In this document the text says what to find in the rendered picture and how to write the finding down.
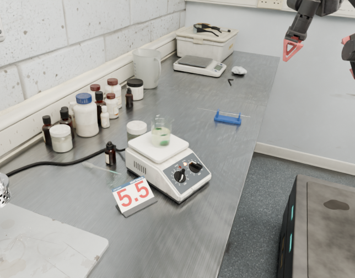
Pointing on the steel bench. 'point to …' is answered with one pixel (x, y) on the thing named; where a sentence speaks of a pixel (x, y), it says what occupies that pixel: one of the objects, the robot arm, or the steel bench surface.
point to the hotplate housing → (155, 176)
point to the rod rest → (227, 118)
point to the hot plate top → (150, 152)
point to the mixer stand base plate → (41, 246)
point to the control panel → (194, 178)
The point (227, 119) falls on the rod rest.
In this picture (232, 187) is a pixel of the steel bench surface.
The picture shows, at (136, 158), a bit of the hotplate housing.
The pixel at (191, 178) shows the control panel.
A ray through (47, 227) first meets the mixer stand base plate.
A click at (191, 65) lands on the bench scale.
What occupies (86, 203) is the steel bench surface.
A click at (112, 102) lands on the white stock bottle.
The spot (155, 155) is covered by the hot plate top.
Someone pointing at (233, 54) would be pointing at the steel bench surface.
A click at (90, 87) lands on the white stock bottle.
